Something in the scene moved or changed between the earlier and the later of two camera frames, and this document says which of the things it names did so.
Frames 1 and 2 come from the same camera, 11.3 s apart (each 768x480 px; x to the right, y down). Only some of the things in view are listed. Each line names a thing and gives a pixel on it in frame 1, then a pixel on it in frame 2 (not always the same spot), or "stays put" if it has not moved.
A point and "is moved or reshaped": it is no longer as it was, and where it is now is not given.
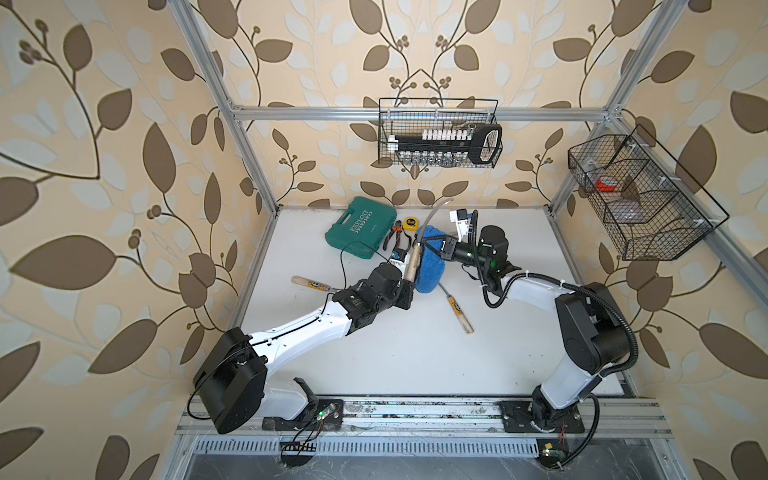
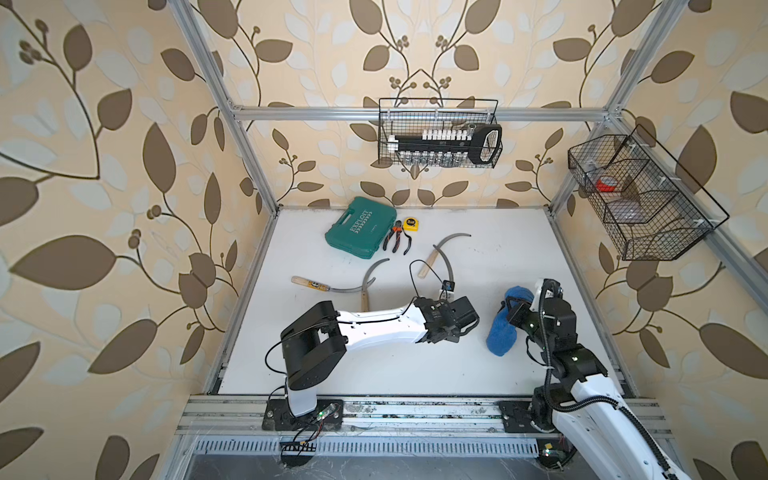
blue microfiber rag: (432, 264) → (502, 333)
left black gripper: (406, 289) → (454, 337)
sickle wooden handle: (310, 283) stays put
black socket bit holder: (481, 145) stays put
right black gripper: (449, 248) → (516, 313)
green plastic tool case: (364, 228) stays put
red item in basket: (603, 187) stays put
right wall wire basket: (649, 204) stays put
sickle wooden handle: (458, 310) is moved or reshaped
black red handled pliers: (398, 228) stays put
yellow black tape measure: (411, 224) stays put
